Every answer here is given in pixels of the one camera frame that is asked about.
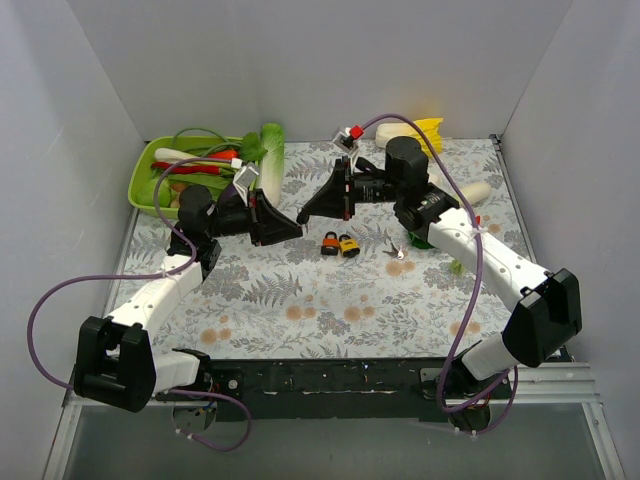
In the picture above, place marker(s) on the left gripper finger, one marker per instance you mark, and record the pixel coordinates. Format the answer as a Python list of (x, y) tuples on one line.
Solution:
[(271, 217), (274, 232)]

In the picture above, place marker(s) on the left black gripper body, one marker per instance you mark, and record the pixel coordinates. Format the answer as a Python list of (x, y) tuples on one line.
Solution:
[(255, 218)]

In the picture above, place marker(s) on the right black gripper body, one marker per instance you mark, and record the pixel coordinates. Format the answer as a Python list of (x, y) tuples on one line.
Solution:
[(347, 188)]

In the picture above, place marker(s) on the orange padlock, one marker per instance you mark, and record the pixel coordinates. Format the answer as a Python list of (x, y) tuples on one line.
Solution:
[(330, 244)]

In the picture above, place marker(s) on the yellow padlock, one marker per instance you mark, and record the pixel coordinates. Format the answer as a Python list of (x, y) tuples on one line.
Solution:
[(349, 247)]

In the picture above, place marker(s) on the silver key bunch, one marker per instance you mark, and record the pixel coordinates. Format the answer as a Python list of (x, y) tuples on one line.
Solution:
[(394, 252)]

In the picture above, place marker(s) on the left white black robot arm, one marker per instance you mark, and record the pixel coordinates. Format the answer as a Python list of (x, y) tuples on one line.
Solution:
[(115, 364)]

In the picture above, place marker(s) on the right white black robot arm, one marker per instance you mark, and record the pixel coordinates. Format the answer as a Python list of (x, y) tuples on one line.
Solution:
[(544, 306)]

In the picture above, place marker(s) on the green napa cabbage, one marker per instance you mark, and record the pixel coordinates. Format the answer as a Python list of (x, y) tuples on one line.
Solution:
[(271, 166)]

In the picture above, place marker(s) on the green leafy vegetable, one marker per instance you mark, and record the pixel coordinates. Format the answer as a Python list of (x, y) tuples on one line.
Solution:
[(214, 183)]

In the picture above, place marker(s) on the green spinach leaf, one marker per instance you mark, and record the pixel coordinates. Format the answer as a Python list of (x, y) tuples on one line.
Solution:
[(251, 148)]

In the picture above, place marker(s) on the small orange pepper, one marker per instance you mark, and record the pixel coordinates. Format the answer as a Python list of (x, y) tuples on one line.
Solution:
[(223, 155)]

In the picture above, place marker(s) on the green long beans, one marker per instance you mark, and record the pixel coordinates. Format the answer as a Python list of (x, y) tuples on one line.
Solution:
[(215, 142)]

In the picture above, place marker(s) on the red chili pepper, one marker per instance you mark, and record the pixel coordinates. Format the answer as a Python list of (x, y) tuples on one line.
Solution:
[(189, 169)]

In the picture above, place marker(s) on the yellow white cabbage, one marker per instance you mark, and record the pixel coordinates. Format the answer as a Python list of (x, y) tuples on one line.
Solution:
[(428, 126)]

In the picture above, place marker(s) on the brown mushroom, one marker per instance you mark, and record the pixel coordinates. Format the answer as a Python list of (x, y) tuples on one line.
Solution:
[(176, 190)]

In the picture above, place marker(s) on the green plastic tray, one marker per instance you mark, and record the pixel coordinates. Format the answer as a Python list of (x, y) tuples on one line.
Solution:
[(143, 171)]

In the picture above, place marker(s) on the white green leek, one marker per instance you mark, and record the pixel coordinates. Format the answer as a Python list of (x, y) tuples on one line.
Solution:
[(171, 156)]

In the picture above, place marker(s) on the round green cabbage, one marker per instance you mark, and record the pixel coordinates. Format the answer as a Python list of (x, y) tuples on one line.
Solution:
[(154, 192)]

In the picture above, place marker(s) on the white radish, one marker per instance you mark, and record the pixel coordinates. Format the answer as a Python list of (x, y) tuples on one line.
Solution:
[(476, 193)]

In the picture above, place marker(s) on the green bok choy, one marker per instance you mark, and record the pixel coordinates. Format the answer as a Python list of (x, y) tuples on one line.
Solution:
[(455, 266)]

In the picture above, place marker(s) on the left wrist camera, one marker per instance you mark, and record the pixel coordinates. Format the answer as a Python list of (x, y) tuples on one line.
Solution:
[(244, 178)]

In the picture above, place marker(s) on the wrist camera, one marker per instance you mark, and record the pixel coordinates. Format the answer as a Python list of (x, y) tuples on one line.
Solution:
[(244, 178), (347, 140)]

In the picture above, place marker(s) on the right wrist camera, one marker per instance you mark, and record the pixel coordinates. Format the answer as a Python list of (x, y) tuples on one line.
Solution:
[(347, 140)]

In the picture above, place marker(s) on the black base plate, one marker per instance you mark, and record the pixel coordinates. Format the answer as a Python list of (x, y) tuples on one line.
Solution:
[(391, 388)]

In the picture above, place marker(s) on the aluminium frame rail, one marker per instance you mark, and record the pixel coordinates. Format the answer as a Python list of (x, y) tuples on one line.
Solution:
[(546, 424)]

